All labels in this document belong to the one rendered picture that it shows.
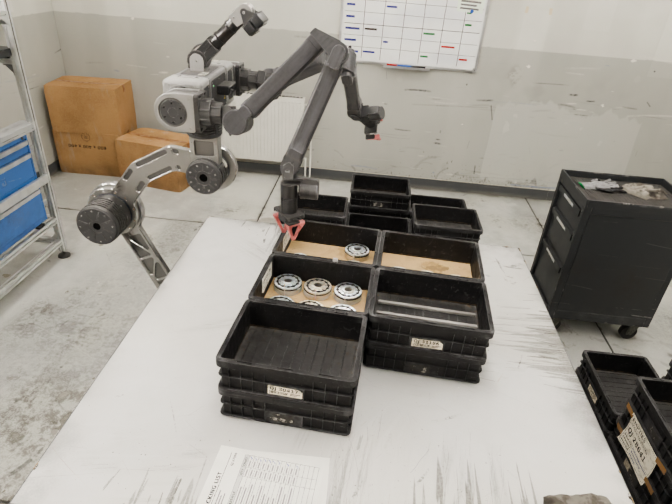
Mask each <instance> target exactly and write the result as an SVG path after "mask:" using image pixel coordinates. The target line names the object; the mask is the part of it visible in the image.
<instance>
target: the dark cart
mask: <svg viewBox="0 0 672 504"><path fill-rule="evenodd" d="M592 179H600V180H601V181H605V180H607V179H611V181H610V182H615V181H616V182H617V184H618V185H624V184H628V183H643V185H651V186H653V187H654V189H660V188H661V189H662V190H664V191H665V192H666V193H668V194H665V195H666V196H667V198H668V199H666V200H663V199H652V198H650V199H647V200H645V199H642V198H639V197H637V196H634V195H631V194H628V193H622V192H617V191H615V192H614V193H609V192H605V191H600V190H595V189H584V188H583V187H581V185H580V184H579V183H578V182H590V181H591V180H592ZM530 273H531V275H532V277H533V279H534V281H535V284H536V286H537V288H538V290H539V292H540V295H541V297H542V299H543V301H544V304H545V306H546V308H547V310H548V312H549V315H550V317H551V319H552V321H553V323H554V326H555V328H556V329H557V328H558V327H559V326H560V325H561V320H562V319H569V320H579V321H588V322H598V323H607V324H617V325H622V326H620V328H619V329H618V333H619V334H620V336H621V337H622V338H624V339H629V338H632V337H633V336H635V335H636V333H637V329H638V328H639V327H646V328H648V327H649V325H650V323H651V321H652V319H653V317H654V315H655V313H656V310H657V308H658V306H659V304H660V302H661V300H662V298H663V296H664V294H665V292H666V290H667V288H668V286H669V284H670V282H671V280H672V184H671V183H669V182H668V181H667V180H666V179H664V178H653V177H643V176H632V175H621V174H610V173H600V172H589V171H578V170H568V169H562V170H561V173H560V177H559V180H558V183H557V187H556V190H555V193H554V196H553V199H552V203H551V206H550V209H549V212H548V215H547V219H546V222H545V225H544V228H543V231H542V235H541V238H540V241H539V244H538V248H537V251H536V254H535V257H534V260H533V264H532V267H531V270H530Z"/></svg>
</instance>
